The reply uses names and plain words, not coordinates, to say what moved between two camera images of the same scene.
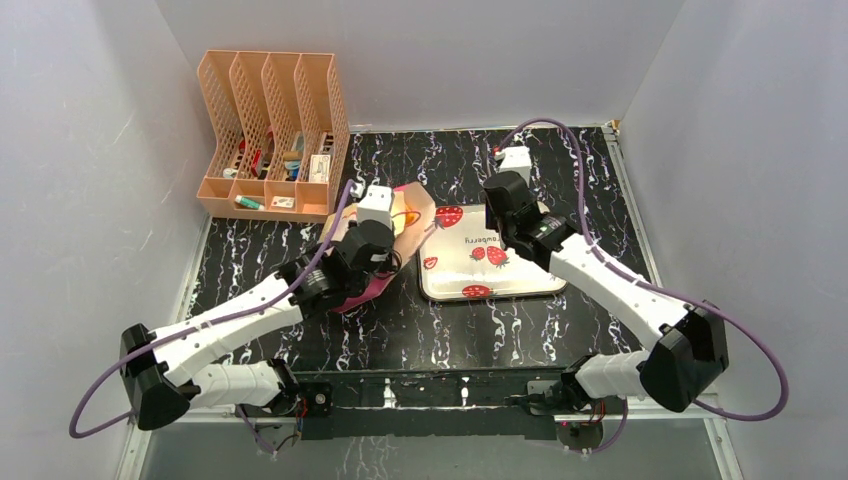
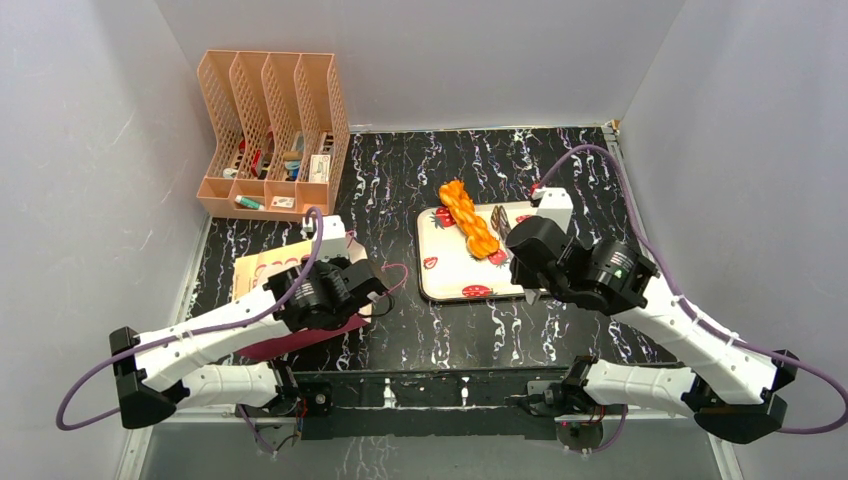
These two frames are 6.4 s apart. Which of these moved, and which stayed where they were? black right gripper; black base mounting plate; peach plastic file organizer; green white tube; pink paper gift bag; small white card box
Moved: pink paper gift bag; black right gripper
Stayed: peach plastic file organizer; green white tube; small white card box; black base mounting plate
